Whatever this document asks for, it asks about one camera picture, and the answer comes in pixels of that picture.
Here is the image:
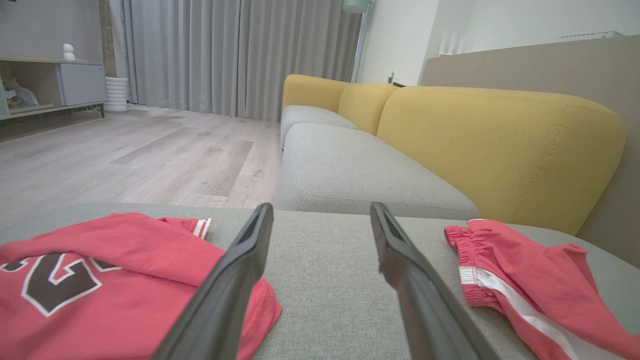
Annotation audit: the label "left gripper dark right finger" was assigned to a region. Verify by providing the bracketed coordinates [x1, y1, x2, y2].
[370, 202, 501, 360]

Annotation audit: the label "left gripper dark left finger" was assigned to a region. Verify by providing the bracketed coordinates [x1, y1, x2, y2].
[152, 203, 275, 360]

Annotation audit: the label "red basketball jersey with number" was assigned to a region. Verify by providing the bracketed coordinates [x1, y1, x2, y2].
[0, 212, 283, 360]

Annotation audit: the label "red shorts with white stripe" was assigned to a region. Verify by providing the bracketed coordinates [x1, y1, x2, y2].
[444, 218, 640, 360]

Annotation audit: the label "wide grey sofa seat cushion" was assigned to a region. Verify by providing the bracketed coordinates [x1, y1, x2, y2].
[274, 122, 481, 221]

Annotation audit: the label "large yellow sofa backrest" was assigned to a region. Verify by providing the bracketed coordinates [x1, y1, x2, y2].
[376, 86, 627, 236]

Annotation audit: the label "small grey sofa seat cushion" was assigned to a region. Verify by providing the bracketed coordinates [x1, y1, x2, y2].
[280, 105, 360, 150]

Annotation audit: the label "medium yellow sofa backrest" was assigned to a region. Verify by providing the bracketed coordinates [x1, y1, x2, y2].
[337, 82, 401, 136]

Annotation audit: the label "small yellow sofa backrest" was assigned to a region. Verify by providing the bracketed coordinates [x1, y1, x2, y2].
[282, 74, 351, 113]

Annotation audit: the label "white ribbed planter pot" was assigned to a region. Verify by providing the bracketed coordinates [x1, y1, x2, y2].
[104, 76, 130, 113]

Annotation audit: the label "grey pleated curtain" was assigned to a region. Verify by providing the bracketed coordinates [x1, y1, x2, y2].
[120, 0, 363, 122]

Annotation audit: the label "low grey wooden cabinet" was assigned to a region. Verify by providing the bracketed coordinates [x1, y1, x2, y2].
[0, 56, 107, 128]

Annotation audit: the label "white frames on partition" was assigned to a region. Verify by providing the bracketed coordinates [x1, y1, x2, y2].
[439, 31, 473, 56]

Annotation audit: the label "toys in cabinet shelf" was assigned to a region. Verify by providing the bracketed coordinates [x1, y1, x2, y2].
[2, 79, 40, 107]

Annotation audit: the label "brown tree trunk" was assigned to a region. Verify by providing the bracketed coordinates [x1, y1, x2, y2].
[98, 0, 117, 78]

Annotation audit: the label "floor lamp with pale shade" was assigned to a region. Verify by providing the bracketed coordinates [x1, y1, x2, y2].
[342, 0, 376, 84]

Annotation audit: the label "flat white device on partition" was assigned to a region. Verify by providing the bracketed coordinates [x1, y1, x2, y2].
[559, 31, 624, 41]

